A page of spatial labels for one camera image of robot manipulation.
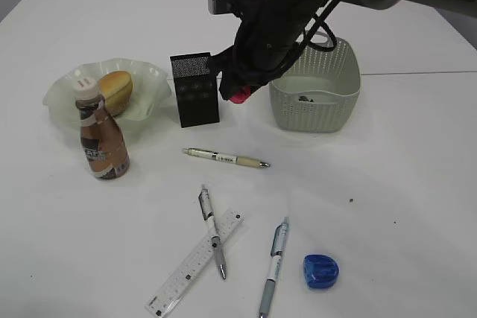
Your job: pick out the blue white retractable pen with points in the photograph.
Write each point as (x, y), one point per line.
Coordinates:
(277, 250)

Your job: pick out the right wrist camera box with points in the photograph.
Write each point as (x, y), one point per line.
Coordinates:
(239, 8)

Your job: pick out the smaller paper piece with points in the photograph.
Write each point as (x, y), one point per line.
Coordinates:
(303, 98)

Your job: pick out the blue pencil sharpener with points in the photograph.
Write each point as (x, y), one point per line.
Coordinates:
(320, 271)

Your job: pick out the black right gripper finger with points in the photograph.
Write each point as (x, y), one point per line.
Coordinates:
(229, 85)

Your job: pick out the clear plastic ruler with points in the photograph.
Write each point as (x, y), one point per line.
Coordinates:
(169, 294)

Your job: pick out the grey white retractable pen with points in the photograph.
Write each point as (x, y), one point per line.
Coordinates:
(215, 238)

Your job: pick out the oblong golden bread roll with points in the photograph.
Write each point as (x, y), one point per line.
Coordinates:
(116, 88)

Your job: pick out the black mesh pen holder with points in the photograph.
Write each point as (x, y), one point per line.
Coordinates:
(196, 90)

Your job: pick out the pink pencil sharpener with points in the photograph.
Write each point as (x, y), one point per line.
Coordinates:
(241, 96)

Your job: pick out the pale green plastic basket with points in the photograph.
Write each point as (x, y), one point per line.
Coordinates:
(332, 79)

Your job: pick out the brown coffee drink bottle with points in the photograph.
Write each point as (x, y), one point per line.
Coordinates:
(100, 137)

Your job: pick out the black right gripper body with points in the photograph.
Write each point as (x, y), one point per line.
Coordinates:
(265, 43)

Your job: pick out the beige retractable pen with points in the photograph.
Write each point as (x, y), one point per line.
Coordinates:
(226, 158)

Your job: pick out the pale green wavy glass plate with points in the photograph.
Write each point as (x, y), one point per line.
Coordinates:
(150, 89)

